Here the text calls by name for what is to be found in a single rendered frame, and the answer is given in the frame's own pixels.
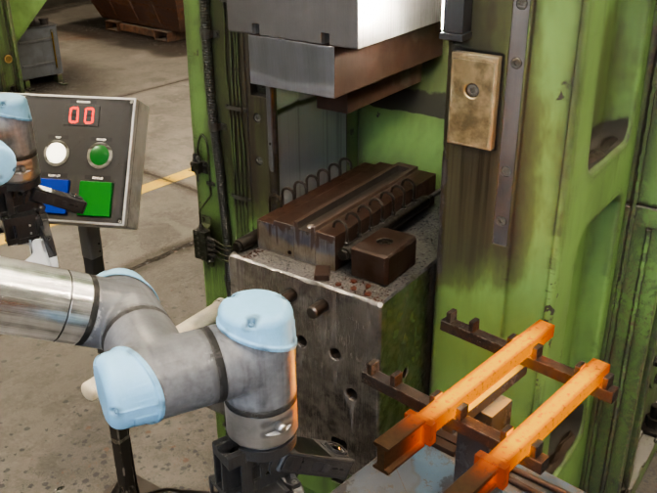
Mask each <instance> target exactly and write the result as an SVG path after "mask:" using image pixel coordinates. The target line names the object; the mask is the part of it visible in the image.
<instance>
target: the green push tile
mask: <svg viewBox="0 0 657 493"><path fill-rule="evenodd" d="M113 185H114V183H111V182H95V181H80V184H79V194H78V195H79V196H80V197H82V198H83V199H84V200H85V201H86V202H87V205H86V208H85V210H84V213H83V214H80V213H76V214H77V215H80V216H93V217H107V218H110V216H111V205H112V195H113Z"/></svg>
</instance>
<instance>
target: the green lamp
mask: <svg viewBox="0 0 657 493"><path fill-rule="evenodd" d="M109 156H110V153H109V150H108V149H107V148H106V147H105V146H102V145H98V146H96V147H94V148H93V149H92V150H91V152H90V159H91V161H92V162H93V163H94V164H96V165H103V164H105V163H106V162H107V161H108V159H109Z"/></svg>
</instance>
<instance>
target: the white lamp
mask: <svg viewBox="0 0 657 493"><path fill-rule="evenodd" d="M65 156H66V149H65V147H64V146H63V145H62V144H60V143H54V144H52V145H50V146H49V148H48V150H47V158H48V160H49V161H51V162H53V163H58V162H60V161H62V160H63V159H64V158H65Z"/></svg>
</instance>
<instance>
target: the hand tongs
mask: <svg viewBox="0 0 657 493"><path fill-rule="evenodd" d="M431 446H432V447H434V448H436V449H438V450H440V451H442V452H444V453H446V454H448V455H450V456H452V457H454V456H455V455H456V448H457V437H456V436H455V435H453V434H450V433H448V432H446V431H445V430H443V429H441V428H439V429H438V430H437V431H436V441H435V443H434V444H433V445H431ZM511 472H513V473H516V474H518V475H520V476H522V477H524V478H526V479H528V480H530V481H532V482H535V483H537V484H539V485H541V486H543V487H544V488H546V489H548V490H550V491H552V492H554V493H571V492H569V491H567V490H565V489H562V488H560V487H558V486H556V485H554V484H552V483H550V482H548V481H546V480H544V479H542V478H539V477H537V476H535V475H533V474H531V473H529V472H527V471H525V470H522V469H520V468H518V467H514V468H513V469H512V470H511ZM508 483H510V484H512V485H514V486H516V487H518V488H519V489H521V490H523V491H525V492H527V493H544V492H542V491H540V490H538V489H536V488H534V487H532V486H529V485H527V484H525V483H523V482H521V481H519V480H517V479H515V478H513V477H511V476H509V477H508Z"/></svg>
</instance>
